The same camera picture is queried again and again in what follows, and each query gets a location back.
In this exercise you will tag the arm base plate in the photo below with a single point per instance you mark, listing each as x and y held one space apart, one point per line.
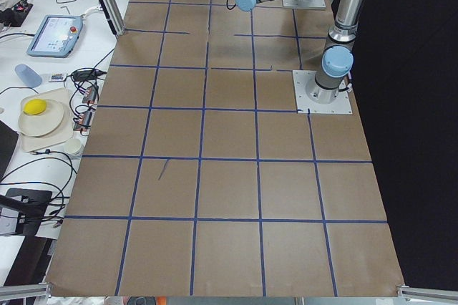
305 4
311 99

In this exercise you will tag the beige tray with plates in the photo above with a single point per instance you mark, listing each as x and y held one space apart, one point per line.
52 127

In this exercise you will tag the translucent blue plastic cup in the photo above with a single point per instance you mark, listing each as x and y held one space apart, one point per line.
28 76

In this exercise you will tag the yellow lemon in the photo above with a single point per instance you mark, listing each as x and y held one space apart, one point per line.
35 107

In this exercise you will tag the white paper cup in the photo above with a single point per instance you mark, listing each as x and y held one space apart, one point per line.
74 147

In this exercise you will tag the teach pendant tablet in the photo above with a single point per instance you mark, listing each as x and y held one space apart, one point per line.
56 36

